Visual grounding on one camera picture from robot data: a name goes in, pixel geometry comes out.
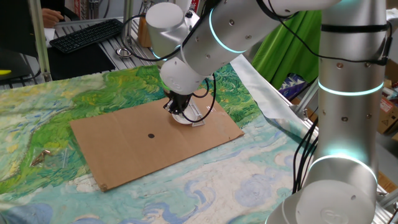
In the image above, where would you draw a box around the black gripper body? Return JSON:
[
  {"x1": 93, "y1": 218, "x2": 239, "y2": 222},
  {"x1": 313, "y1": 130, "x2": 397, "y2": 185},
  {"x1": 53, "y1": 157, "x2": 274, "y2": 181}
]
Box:
[{"x1": 170, "y1": 91, "x2": 193, "y2": 106}]

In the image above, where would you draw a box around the white plate with floral print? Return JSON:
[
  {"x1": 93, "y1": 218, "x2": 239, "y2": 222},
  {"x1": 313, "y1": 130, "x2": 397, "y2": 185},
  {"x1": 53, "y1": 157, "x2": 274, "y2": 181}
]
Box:
[{"x1": 171, "y1": 110, "x2": 195, "y2": 126}]

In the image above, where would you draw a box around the person's bare hand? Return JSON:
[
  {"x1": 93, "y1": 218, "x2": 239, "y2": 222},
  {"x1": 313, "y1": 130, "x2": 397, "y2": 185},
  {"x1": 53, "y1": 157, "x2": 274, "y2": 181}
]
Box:
[{"x1": 42, "y1": 7, "x2": 64, "y2": 28}]

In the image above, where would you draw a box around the clear plastic triangular stand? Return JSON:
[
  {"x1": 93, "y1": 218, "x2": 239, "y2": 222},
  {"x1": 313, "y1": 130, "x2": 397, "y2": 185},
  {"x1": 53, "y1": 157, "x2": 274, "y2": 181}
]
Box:
[{"x1": 186, "y1": 98, "x2": 206, "y2": 128}]

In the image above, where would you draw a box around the brown cardboard sheet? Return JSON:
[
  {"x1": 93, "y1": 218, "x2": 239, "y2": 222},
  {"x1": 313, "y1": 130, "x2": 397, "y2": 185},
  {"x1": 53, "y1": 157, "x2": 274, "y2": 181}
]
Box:
[{"x1": 69, "y1": 88, "x2": 246, "y2": 193}]

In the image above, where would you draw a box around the small round metal dish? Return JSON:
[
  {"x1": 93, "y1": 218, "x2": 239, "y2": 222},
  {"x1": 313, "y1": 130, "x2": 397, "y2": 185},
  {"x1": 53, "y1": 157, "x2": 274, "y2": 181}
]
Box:
[{"x1": 115, "y1": 46, "x2": 134, "y2": 59}]

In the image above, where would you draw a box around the brown cardboard box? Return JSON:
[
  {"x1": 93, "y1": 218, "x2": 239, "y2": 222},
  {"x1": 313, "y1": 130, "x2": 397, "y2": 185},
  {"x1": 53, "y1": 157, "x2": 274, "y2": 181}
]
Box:
[{"x1": 137, "y1": 15, "x2": 152, "y2": 48}]

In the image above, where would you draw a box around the painted landscape tablecloth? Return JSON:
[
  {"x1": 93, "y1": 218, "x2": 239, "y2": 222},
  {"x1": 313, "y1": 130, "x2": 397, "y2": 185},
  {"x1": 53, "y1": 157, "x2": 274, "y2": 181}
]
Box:
[{"x1": 0, "y1": 45, "x2": 327, "y2": 224}]

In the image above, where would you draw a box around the black mouse pad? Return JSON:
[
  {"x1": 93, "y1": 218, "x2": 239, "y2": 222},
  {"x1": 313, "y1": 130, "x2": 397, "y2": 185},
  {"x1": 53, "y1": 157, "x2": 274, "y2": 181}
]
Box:
[{"x1": 46, "y1": 43, "x2": 116, "y2": 82}]

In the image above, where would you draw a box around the bright green cloth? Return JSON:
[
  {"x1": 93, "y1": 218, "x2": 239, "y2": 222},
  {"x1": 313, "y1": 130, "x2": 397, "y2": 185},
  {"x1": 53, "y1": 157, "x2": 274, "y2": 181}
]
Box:
[{"x1": 251, "y1": 9, "x2": 323, "y2": 91}]

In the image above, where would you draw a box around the blue patterned bag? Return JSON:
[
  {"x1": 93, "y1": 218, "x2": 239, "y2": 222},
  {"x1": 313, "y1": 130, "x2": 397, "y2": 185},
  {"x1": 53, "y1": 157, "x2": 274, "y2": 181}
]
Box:
[{"x1": 278, "y1": 73, "x2": 308, "y2": 100}]

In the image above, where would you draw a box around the black computer keyboard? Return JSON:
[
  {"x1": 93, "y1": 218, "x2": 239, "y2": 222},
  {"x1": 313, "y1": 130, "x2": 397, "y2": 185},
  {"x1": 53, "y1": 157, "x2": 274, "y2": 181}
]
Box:
[{"x1": 49, "y1": 18, "x2": 124, "y2": 54}]

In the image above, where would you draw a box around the plastic bag of brass screws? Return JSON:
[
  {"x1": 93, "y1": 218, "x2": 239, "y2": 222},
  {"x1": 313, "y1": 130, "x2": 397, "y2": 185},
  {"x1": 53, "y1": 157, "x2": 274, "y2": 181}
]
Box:
[{"x1": 29, "y1": 147, "x2": 71, "y2": 169}]

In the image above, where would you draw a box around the white paper sheet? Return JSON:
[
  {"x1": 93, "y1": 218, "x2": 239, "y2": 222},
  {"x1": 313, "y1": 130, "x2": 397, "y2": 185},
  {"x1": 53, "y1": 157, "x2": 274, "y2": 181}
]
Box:
[{"x1": 43, "y1": 27, "x2": 57, "y2": 49}]

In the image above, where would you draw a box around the black computer monitor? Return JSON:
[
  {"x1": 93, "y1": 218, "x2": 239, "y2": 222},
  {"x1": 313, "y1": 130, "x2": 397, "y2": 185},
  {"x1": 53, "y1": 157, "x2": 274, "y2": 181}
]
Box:
[{"x1": 0, "y1": 0, "x2": 43, "y2": 86}]

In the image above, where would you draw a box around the cardboard box with red label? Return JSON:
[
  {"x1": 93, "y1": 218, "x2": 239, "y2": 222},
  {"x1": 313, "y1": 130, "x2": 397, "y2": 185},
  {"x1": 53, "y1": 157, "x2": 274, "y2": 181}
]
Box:
[{"x1": 376, "y1": 79, "x2": 398, "y2": 135}]

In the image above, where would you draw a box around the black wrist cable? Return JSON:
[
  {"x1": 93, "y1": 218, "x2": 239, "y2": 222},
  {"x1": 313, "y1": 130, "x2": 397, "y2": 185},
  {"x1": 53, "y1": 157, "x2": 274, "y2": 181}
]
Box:
[{"x1": 120, "y1": 14, "x2": 218, "y2": 124}]

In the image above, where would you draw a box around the aluminium frame post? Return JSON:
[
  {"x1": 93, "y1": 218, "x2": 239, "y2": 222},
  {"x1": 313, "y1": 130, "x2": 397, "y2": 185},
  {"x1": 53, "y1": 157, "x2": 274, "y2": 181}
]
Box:
[
  {"x1": 27, "y1": 0, "x2": 53, "y2": 83},
  {"x1": 122, "y1": 0, "x2": 135, "y2": 47}
]

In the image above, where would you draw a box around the aluminium frame strut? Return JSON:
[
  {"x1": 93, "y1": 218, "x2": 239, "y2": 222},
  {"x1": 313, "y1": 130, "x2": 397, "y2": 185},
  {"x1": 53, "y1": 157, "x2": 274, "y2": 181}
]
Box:
[{"x1": 292, "y1": 76, "x2": 320, "y2": 121}]

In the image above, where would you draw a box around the black cable bundle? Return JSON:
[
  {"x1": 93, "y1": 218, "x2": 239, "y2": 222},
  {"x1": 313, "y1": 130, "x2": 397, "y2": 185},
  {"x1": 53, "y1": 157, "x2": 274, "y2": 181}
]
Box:
[{"x1": 292, "y1": 116, "x2": 320, "y2": 194}]

